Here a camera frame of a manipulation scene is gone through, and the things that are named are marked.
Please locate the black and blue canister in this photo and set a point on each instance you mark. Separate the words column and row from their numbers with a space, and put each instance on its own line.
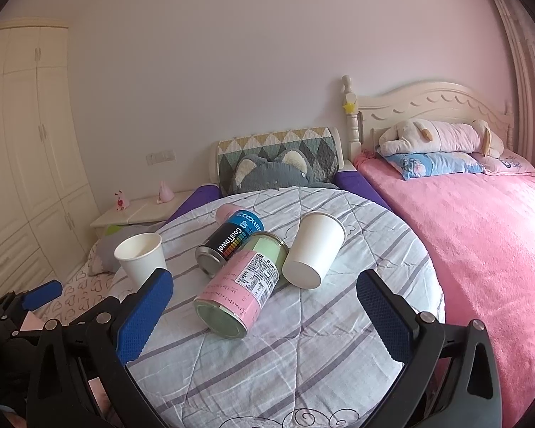
column 232, row 240

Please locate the pink bedspread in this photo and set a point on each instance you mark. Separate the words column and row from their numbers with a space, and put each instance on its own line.
column 472, row 254

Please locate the heart print bed sheet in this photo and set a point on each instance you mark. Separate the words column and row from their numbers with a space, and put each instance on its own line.
column 78, row 292

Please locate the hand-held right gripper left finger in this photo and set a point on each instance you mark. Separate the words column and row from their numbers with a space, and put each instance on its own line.
column 145, row 316

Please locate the white wall sockets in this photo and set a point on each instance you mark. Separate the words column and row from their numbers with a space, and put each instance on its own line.
column 160, row 157

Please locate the pink cone toy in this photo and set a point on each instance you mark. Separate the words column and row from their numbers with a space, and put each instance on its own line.
column 164, row 194

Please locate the pink and white plush toy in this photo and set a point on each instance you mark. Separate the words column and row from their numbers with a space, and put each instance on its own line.
column 446, row 138

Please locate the grey plush animal pillow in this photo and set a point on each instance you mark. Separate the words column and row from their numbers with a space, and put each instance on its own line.
column 267, row 178

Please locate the white paper cup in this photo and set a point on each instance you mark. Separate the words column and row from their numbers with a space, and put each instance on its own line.
column 316, row 245
column 138, row 263

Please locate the yellow star sticker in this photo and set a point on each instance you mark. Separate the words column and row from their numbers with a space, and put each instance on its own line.
column 349, row 107

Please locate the grey cushion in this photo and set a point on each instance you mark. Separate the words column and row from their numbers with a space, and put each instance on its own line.
column 105, row 252

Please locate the blue printed pillow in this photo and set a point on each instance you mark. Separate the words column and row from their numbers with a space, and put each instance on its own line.
column 432, row 165

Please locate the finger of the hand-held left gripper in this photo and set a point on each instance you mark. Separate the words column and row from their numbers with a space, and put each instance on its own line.
column 42, row 295

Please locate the pink printed pillow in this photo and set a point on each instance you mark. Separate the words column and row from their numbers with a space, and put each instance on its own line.
column 512, row 162

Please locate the diamond patterned headboard cover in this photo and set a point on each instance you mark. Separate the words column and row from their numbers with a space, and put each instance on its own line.
column 285, row 140

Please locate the pink and green tin can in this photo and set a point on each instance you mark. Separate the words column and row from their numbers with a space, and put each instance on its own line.
column 240, row 290

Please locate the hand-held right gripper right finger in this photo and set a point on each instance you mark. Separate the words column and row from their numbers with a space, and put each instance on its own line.
column 383, row 316

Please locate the small pink figurine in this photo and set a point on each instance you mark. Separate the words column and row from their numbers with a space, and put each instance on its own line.
column 121, row 201

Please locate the cream wardrobe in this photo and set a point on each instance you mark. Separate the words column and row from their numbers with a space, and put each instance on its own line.
column 22, row 142

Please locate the cream nightstand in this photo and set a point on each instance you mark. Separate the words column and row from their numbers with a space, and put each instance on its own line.
column 138, row 212

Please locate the cream carved bed headboard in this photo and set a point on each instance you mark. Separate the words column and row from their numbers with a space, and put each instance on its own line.
column 428, row 102

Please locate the cream curtain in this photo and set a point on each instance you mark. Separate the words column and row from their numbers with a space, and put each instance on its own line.
column 526, row 98

